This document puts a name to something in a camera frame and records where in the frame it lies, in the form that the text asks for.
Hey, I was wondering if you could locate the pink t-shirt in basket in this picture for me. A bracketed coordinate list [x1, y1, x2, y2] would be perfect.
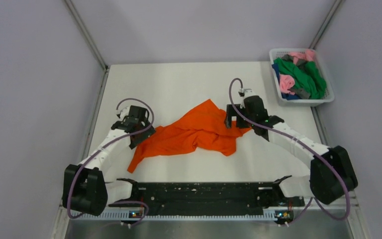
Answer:
[275, 49, 317, 99]

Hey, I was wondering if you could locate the grey t-shirt in basket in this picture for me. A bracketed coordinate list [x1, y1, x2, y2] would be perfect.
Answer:
[279, 54, 310, 100]

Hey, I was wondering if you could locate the white plastic laundry basket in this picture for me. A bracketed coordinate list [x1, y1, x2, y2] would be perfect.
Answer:
[269, 48, 335, 107]

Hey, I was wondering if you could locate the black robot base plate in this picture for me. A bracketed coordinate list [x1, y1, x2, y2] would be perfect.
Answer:
[109, 181, 305, 216]

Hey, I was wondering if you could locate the blue t-shirt in basket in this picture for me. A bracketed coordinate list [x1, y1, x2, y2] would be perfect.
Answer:
[272, 63, 301, 101]

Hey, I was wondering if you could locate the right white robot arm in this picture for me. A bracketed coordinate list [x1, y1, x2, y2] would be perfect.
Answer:
[225, 96, 359, 205]

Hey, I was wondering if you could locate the grey slotted cable duct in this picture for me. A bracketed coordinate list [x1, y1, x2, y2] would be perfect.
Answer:
[72, 208, 293, 222]

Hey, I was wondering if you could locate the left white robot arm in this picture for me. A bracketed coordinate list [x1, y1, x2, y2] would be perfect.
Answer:
[62, 106, 156, 216]

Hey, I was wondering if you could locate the green t-shirt in basket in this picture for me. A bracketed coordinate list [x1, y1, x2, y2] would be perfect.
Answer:
[274, 58, 327, 100]

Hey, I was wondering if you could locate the orange t-shirt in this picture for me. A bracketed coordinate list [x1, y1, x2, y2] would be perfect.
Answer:
[127, 99, 251, 173]

